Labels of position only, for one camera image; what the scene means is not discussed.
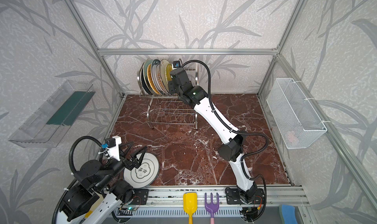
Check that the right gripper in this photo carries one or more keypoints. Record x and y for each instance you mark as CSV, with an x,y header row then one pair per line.
x,y
173,84

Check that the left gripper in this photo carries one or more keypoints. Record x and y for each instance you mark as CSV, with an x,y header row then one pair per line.
x,y
124,158

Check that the white plate black emblem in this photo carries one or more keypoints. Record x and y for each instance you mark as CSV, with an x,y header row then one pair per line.
x,y
144,175

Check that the cream floral plate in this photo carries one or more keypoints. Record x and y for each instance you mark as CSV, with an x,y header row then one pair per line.
x,y
164,62

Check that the orange sunburst plate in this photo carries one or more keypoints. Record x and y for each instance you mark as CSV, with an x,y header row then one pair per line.
x,y
159,79

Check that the orange woven plate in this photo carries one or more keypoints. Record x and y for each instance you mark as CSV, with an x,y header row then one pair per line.
x,y
150,80

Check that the steel dish rack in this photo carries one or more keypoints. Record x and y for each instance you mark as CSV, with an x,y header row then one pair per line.
x,y
167,109

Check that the light green flower plate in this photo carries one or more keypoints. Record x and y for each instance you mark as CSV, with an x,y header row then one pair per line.
x,y
145,68

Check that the yellow green woven plate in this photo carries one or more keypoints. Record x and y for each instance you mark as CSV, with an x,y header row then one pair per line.
x,y
168,69

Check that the green rim white plate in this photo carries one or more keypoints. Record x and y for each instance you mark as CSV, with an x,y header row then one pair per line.
x,y
154,75

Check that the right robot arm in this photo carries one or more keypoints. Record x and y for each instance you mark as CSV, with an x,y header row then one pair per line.
x,y
232,138

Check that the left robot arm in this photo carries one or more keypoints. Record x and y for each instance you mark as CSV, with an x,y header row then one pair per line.
x,y
89,198

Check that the yellow toy shovel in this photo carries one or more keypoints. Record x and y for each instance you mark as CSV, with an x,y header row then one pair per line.
x,y
190,205

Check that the purple toy fork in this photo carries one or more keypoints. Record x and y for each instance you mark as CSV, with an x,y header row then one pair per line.
x,y
212,207

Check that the blue green sponge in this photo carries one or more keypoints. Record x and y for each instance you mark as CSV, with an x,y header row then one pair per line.
x,y
288,214

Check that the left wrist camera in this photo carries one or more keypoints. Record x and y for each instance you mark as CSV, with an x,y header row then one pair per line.
x,y
111,147

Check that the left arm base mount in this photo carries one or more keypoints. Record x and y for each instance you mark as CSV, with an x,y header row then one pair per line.
x,y
140,197

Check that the clear plastic wall shelf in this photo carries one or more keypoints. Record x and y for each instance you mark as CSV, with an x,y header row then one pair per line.
x,y
49,124

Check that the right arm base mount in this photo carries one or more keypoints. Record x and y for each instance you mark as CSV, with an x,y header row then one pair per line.
x,y
235,196

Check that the white wire mesh basket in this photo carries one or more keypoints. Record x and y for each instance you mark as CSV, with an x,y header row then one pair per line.
x,y
297,121

